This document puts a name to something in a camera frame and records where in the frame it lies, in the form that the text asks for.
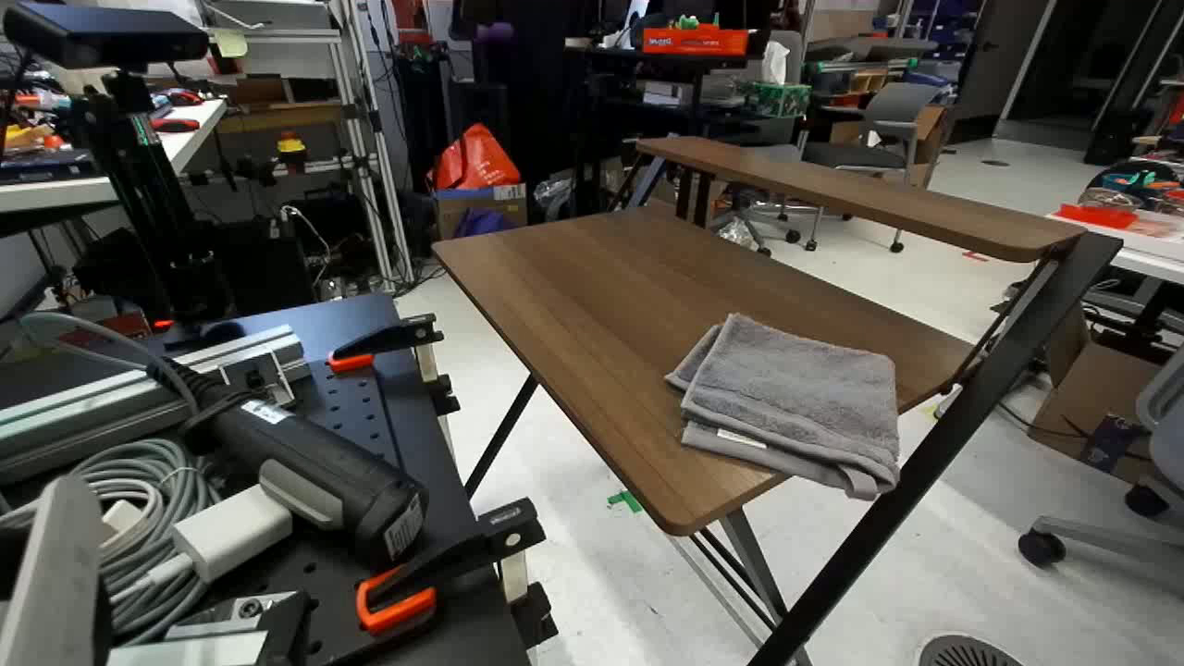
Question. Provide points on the orange bag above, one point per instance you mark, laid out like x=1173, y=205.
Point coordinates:
x=475, y=162

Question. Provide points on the cardboard box under orange bag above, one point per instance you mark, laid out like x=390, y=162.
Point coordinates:
x=482, y=207

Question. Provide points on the black perforated mounting board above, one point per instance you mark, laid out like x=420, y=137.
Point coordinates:
x=375, y=428

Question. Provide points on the white table with clutter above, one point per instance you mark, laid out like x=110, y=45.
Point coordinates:
x=1153, y=252

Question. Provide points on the white work table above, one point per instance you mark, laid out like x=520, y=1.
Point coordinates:
x=76, y=185

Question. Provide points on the grey office chair with armrests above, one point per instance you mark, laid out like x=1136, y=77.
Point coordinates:
x=893, y=123

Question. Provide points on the red flat tool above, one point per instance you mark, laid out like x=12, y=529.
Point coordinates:
x=1095, y=216

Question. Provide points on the white power adapter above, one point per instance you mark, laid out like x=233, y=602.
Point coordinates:
x=226, y=529

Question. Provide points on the black camera tripod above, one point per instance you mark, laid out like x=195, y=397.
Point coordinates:
x=140, y=197

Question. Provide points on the wooden folding table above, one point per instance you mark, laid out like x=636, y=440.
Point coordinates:
x=938, y=458

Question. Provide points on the orange storage box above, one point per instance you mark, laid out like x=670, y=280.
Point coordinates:
x=694, y=42

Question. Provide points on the round black floor grille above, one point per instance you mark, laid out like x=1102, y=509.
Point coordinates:
x=968, y=653

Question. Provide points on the green package stack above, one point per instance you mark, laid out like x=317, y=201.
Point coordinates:
x=779, y=96

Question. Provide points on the grey wheeled chair base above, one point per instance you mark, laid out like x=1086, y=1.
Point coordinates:
x=1160, y=429

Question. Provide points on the black handheld tool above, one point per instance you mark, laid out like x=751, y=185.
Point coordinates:
x=321, y=475

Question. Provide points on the white metal shelf rack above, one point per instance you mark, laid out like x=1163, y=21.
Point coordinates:
x=370, y=135

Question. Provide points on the grey towel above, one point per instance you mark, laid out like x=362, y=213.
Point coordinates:
x=795, y=394

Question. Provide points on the large brown cardboard box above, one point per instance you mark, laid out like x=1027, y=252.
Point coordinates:
x=1094, y=400

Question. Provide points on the colourful teal bag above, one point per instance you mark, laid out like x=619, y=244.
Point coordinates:
x=1132, y=185

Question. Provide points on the black stereo camera bar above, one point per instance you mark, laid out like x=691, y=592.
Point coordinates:
x=106, y=31

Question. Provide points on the aluminium extrusion rail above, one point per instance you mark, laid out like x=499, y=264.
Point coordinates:
x=99, y=400

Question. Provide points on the grey metal bar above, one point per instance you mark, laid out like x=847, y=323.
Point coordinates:
x=58, y=579

